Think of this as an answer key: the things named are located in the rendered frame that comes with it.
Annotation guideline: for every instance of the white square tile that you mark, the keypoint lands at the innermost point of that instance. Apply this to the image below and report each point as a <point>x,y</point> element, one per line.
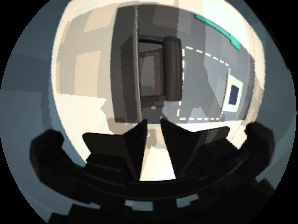
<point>233,90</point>

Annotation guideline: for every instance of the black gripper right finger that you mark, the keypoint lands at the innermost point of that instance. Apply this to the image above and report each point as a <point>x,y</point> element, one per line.
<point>182,144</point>

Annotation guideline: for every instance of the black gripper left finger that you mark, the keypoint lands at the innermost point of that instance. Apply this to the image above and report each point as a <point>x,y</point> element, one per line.
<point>131,146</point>

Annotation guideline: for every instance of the teal flat trowel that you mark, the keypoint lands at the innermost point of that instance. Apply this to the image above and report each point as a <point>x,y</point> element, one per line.
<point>232,39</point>

